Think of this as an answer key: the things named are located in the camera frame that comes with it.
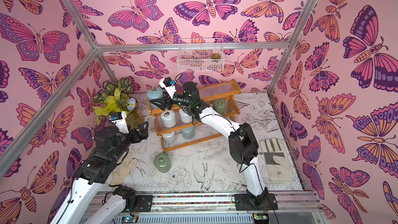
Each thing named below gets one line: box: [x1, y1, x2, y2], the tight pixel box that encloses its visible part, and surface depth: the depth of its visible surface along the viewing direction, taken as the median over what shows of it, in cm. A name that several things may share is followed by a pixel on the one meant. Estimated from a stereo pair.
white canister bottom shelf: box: [161, 131, 176, 144], surface depth 90 cm
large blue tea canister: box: [146, 87, 164, 109], surface depth 71 cm
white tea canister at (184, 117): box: [178, 107, 193, 124], surface depth 85 cm
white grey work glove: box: [260, 136, 296, 184], surface depth 87 cm
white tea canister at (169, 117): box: [160, 109, 177, 129], surface depth 81 cm
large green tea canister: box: [153, 153, 172, 174], surface depth 81 cm
